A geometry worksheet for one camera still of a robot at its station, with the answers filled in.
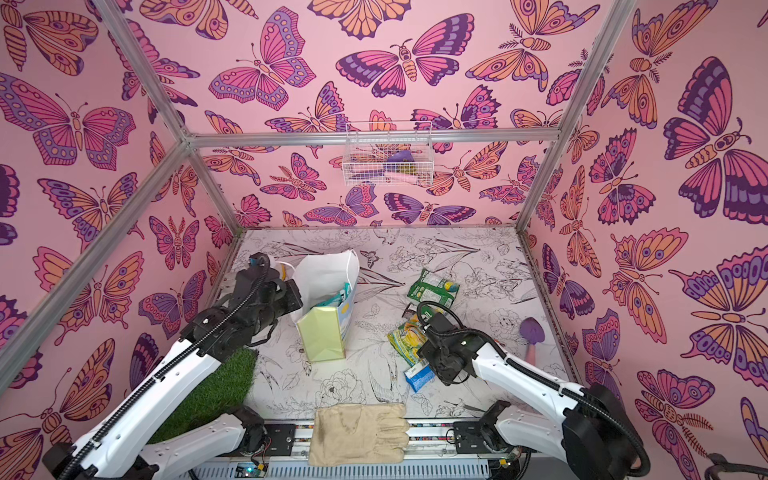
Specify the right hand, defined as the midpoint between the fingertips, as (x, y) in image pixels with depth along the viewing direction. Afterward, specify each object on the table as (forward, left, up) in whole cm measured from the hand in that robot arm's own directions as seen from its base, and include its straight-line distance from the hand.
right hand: (423, 358), depth 82 cm
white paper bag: (+19, +28, +9) cm, 35 cm away
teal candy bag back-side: (+17, +23, +5) cm, 29 cm away
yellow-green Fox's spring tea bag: (+6, +4, -2) cm, 7 cm away
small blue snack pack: (-4, +1, -3) cm, 5 cm away
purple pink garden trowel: (+10, -34, -3) cm, 35 cm away
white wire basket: (+54, +8, +30) cm, 63 cm away
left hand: (+10, +30, +21) cm, 38 cm away
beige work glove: (-18, +20, -5) cm, 27 cm away
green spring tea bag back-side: (+25, -4, -2) cm, 25 cm away
